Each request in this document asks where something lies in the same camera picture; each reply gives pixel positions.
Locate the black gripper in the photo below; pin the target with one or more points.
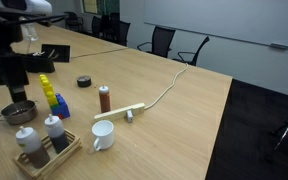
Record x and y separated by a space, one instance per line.
12 70

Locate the yellow Lego brick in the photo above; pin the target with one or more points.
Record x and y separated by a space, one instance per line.
44 81
53 100

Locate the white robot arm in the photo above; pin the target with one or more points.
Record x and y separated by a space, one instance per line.
34 5

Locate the black tray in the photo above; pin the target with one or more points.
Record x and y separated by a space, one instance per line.
39 65

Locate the green Lego brick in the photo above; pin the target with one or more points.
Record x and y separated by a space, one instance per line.
54 107

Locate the blue Lego brick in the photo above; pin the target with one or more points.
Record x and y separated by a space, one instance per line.
63 106

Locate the red Lego brick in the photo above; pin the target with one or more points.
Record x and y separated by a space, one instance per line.
60 116

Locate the white squeeze bottle dark sauce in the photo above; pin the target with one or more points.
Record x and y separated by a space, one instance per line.
57 135
34 148

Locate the black flat board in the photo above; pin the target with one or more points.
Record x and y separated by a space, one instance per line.
62 53

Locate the clear plastic bottle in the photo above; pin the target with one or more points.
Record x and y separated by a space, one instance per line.
30 31

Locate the black tape roll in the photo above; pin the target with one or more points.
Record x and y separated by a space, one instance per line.
84 81

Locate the wooden slat crate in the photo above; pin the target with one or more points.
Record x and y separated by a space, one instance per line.
64 150

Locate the brown sauce bottle white cap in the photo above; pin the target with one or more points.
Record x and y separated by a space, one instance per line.
104 100

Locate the black office chair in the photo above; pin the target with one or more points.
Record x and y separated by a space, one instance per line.
96 26
73 20
197 53
123 31
162 40

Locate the white mug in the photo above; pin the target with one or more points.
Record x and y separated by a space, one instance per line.
103 135

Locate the cream power strip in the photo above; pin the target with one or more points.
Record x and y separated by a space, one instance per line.
117 113

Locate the window with green view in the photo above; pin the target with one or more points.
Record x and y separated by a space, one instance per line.
100 6

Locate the whiteboard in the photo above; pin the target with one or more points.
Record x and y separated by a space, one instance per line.
224 16

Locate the whiteboard eraser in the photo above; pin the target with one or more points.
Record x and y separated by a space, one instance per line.
279 46

